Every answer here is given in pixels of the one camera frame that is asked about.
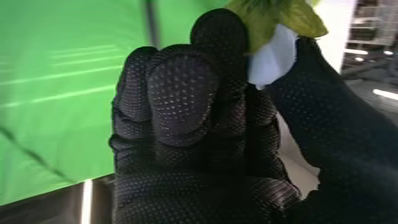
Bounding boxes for black stand pole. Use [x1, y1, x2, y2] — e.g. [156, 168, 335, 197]
[144, 0, 163, 48]

